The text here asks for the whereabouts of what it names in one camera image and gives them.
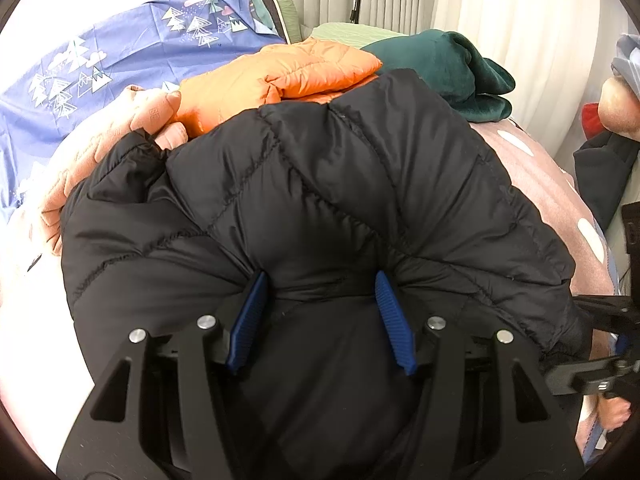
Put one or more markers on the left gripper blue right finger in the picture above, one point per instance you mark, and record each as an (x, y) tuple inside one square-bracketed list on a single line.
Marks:
[(533, 438)]

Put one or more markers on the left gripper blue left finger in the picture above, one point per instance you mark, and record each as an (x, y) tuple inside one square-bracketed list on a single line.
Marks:
[(169, 407)]

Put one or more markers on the black puffer hooded jacket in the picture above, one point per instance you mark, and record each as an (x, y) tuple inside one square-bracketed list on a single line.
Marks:
[(387, 178)]

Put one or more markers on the person's right hand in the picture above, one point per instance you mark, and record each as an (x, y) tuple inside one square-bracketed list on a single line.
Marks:
[(612, 412)]

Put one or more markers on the pink polka-dot bed cover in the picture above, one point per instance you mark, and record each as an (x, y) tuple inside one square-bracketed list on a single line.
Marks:
[(44, 379)]

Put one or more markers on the pink quilted garment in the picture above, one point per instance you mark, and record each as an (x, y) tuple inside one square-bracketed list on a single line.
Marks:
[(151, 111)]

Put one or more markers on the dark green fleece garment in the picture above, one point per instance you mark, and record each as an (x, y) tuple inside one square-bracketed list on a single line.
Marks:
[(450, 64)]

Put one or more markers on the blue tree-print sheet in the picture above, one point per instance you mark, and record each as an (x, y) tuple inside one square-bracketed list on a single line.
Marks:
[(155, 45)]

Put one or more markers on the orange puffer jacket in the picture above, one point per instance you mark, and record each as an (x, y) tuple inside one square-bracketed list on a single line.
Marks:
[(310, 71)]

